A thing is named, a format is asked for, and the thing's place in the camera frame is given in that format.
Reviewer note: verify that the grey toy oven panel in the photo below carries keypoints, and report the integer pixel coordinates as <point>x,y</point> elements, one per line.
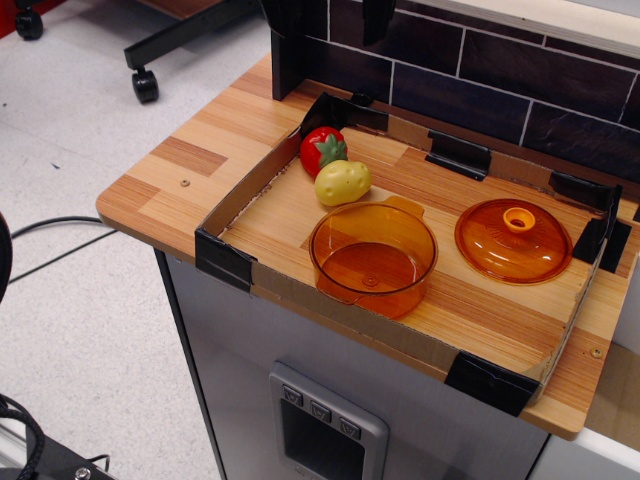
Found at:
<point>322,435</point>

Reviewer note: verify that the black equipment with cables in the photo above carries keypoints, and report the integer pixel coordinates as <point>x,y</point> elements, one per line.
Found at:
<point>28,453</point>

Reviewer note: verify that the orange transparent plastic pot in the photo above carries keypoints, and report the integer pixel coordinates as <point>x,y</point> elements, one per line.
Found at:
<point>375,255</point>

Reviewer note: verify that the orange transparent pot lid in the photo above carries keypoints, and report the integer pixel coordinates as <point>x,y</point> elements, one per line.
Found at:
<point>513,241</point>

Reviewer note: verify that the dark vertical post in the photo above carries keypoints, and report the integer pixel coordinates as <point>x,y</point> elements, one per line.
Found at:
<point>292,23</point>

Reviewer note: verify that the yellow toy potato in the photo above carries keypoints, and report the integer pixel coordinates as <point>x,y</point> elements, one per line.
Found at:
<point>341,182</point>

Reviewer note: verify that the cardboard fence with black tape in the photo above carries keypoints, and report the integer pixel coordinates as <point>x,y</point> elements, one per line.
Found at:
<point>558,334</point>

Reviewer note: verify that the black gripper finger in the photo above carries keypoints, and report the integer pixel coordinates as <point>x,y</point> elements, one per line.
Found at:
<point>377,15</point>

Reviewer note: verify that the black chair base with casters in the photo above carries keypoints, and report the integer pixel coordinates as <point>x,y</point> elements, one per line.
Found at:
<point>213,44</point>

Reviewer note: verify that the red toy strawberry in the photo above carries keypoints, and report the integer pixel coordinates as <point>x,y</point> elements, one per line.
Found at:
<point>320,147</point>

